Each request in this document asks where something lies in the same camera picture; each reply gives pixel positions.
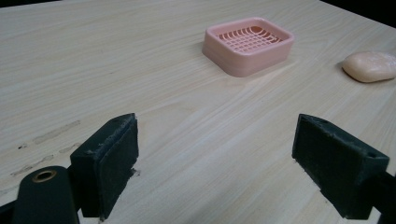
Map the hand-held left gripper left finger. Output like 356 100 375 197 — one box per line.
69 112 140 222

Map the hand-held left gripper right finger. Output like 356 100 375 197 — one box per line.
291 113 390 220

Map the peach soap bar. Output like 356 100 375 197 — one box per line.
341 50 396 84

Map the pink soap dish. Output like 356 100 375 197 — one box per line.
201 16 295 78

